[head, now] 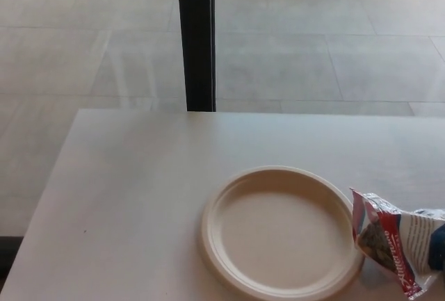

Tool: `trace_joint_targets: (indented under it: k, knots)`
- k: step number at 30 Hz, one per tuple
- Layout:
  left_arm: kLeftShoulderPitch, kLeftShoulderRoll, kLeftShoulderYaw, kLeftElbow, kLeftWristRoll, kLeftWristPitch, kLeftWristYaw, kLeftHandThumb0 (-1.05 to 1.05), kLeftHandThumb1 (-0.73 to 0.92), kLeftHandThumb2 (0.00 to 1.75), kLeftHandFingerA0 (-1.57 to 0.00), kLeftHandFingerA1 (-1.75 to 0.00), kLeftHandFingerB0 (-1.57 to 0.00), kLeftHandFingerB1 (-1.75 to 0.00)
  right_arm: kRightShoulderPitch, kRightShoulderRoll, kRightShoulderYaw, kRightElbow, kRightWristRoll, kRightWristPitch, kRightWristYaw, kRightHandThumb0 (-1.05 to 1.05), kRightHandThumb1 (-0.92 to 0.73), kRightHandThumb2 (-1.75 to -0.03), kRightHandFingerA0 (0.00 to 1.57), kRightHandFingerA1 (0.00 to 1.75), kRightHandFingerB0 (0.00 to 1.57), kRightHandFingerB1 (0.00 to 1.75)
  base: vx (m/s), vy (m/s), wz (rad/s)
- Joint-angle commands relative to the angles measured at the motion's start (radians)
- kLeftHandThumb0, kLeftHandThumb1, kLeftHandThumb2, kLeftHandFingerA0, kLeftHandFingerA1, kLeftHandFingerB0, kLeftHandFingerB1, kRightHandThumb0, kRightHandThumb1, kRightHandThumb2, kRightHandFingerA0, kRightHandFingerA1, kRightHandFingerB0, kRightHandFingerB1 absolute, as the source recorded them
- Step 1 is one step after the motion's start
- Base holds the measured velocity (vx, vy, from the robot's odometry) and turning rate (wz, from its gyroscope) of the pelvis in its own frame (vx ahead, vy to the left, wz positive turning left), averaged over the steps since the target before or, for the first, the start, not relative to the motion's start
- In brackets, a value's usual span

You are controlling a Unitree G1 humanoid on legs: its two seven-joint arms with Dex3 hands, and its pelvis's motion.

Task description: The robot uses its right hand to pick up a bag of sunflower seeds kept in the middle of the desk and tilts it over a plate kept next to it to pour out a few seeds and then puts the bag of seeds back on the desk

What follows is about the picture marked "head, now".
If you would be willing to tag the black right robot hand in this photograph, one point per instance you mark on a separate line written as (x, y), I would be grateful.
(438, 249)

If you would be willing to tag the red white sunflower seed bag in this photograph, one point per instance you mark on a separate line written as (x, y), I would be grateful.
(400, 245)

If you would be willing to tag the round beige paper plate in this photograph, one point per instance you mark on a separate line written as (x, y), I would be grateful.
(278, 235)

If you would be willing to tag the black vertical window post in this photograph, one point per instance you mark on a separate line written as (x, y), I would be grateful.
(196, 37)

